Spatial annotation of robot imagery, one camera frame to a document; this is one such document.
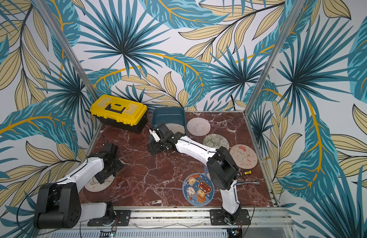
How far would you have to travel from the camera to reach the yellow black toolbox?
37.8 inches

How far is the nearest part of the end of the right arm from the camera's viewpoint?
0.64 metres

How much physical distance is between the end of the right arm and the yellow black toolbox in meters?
0.22
